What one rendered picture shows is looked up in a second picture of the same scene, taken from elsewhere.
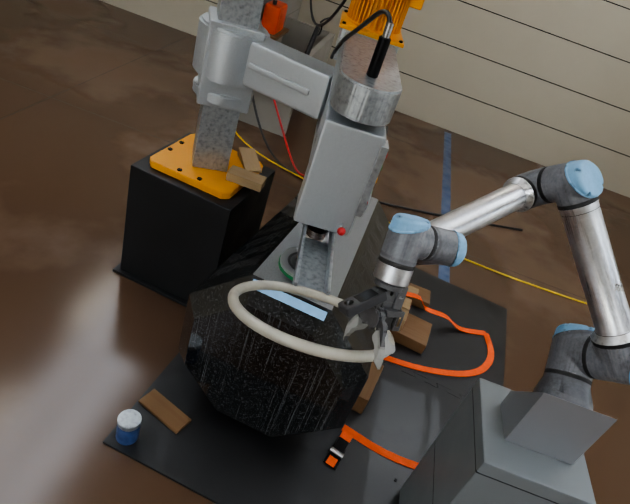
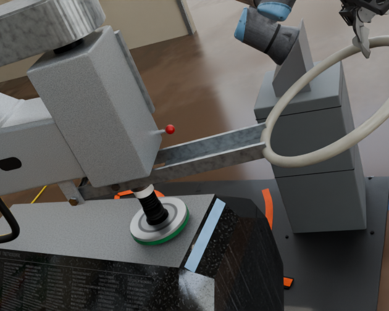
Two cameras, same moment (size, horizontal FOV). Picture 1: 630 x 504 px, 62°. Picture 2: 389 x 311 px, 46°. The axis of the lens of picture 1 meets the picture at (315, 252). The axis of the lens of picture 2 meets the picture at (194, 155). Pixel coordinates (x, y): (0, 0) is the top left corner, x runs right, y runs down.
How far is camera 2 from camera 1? 1.55 m
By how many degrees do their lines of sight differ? 53
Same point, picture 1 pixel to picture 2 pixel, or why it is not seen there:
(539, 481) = (338, 74)
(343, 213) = (150, 122)
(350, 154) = (115, 65)
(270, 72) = not seen: outside the picture
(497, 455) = (328, 91)
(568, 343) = (256, 23)
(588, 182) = not seen: outside the picture
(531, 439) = not seen: hidden behind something
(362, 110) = (97, 7)
